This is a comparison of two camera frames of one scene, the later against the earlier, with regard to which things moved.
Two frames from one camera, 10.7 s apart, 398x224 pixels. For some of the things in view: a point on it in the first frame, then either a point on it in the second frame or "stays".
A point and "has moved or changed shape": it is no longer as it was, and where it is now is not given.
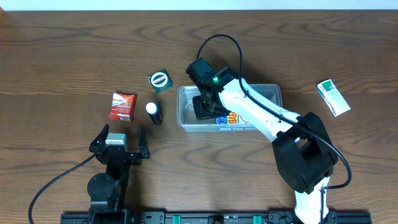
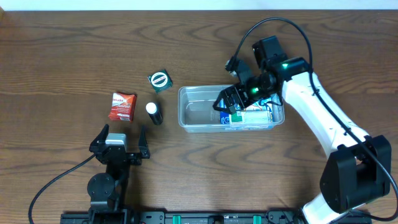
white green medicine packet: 334,100 has moved or changed shape
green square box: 160,80 stays
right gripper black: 203,107 → 240,96
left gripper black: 143,150 stays
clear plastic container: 186,116 stays
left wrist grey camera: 116,139 stays
